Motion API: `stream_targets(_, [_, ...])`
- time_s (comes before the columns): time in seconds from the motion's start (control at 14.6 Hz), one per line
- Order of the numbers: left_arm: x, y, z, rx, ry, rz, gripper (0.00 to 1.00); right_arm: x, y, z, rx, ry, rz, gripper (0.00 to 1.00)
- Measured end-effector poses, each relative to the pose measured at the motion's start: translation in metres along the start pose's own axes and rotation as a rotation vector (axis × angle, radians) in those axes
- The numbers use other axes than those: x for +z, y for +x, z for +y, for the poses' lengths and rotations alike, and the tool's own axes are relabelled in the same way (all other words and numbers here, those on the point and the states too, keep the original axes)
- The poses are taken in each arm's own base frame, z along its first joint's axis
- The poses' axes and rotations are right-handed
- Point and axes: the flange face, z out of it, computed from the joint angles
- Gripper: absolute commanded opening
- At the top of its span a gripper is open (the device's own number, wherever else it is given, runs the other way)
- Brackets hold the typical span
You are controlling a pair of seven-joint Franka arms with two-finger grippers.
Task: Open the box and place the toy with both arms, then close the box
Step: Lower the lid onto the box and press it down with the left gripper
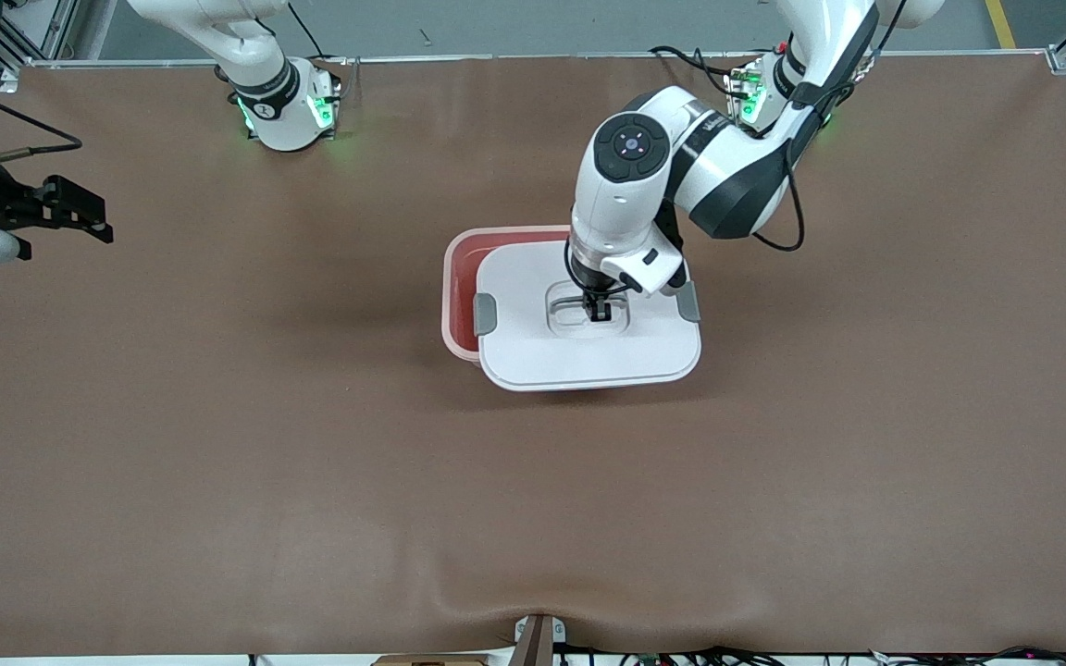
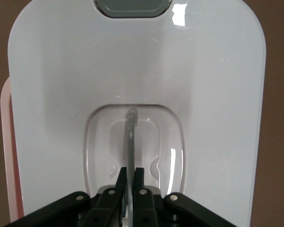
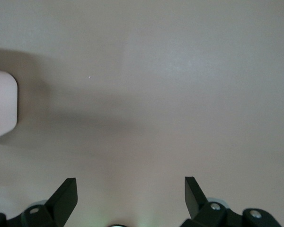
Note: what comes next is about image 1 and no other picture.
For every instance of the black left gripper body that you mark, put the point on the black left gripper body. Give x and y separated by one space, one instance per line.
587 281

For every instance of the white box lid grey latches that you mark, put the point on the white box lid grey latches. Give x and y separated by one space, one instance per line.
588 356

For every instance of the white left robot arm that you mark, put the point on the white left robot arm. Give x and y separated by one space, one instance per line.
737 176

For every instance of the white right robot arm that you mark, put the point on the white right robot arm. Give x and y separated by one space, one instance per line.
278 120

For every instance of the pink plastic box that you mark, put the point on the pink plastic box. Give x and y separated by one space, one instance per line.
446 314

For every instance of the brown table mat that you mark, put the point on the brown table mat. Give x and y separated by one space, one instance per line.
533 509

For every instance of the cardboard piece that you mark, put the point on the cardboard piece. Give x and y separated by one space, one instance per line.
431 660

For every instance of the silver table edge rail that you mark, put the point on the silver table edge rail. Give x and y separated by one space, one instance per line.
533 57

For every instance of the metal table clamp bracket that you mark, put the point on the metal table clamp bracket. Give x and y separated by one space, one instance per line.
538 640

